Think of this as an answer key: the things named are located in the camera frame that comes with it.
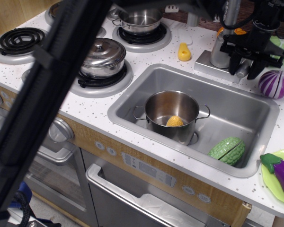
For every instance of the grey stove knob front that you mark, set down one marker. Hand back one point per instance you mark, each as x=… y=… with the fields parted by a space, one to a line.
x=25 y=75

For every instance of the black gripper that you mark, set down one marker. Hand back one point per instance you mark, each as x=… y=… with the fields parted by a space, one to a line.
x=255 y=44

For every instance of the green toy bitter melon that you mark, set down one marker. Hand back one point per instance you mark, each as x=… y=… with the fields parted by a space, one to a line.
x=229 y=150

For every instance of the silver toy faucet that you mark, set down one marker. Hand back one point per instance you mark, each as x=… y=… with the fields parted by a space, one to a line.
x=216 y=63

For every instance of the purple white toy onion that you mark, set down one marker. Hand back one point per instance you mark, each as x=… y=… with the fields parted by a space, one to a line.
x=271 y=84

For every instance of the steel lid on burner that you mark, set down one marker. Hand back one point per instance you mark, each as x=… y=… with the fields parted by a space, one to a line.
x=53 y=10

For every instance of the black coil burner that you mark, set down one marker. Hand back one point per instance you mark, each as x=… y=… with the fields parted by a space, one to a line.
x=21 y=40

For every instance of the grey stove knob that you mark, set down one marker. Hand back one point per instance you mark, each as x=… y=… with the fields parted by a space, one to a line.
x=101 y=33
x=25 y=75

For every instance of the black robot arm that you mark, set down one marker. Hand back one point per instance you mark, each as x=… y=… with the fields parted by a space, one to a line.
x=45 y=94

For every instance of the yellow toy corn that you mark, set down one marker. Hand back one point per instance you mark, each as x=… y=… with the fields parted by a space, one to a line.
x=174 y=121

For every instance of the light green plate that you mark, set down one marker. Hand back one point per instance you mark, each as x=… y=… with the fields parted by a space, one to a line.
x=274 y=179

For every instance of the grey stove knob rear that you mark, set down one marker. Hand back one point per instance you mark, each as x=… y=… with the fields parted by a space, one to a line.
x=101 y=33

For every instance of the lidded steel saucepan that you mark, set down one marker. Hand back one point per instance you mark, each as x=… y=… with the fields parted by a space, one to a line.
x=105 y=59

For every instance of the silver dishwasher door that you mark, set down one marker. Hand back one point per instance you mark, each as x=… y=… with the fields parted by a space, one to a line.
x=123 y=200

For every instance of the stainless steel pot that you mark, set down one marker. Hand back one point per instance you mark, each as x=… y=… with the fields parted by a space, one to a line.
x=162 y=105

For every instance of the purple toy eggplant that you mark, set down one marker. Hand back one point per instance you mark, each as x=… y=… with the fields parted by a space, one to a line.
x=281 y=172

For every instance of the yellow toy pear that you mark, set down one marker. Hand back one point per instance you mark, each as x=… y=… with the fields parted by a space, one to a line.
x=184 y=53

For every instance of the silver faucet lever handle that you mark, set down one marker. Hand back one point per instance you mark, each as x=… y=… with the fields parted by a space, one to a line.
x=243 y=69

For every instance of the grey oven dial right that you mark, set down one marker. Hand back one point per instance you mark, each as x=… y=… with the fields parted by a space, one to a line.
x=59 y=131

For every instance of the open small steel pot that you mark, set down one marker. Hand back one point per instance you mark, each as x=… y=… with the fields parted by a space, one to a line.
x=142 y=22

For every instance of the silver oven door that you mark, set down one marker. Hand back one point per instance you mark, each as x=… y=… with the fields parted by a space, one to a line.
x=57 y=176

